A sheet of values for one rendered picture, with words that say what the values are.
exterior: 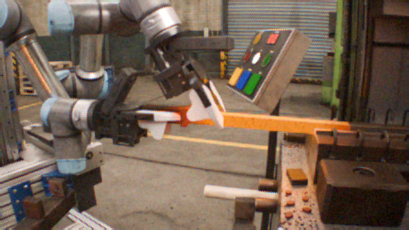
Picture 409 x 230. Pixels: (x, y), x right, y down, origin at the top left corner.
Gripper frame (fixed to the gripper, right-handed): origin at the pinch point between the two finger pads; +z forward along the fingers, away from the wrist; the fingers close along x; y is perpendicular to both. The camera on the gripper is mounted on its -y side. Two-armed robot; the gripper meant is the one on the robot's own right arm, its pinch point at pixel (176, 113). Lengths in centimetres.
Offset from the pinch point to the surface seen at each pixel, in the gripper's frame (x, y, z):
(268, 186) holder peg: 2.4, 13.0, 19.7
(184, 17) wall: -819, -87, -265
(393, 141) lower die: 4.0, 1.1, 42.1
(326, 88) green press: -500, 64, 116
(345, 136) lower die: 3.0, 1.2, 33.1
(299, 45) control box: -43, -14, 27
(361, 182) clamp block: 19.3, 2.5, 32.0
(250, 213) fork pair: 30.5, 1.3, 18.1
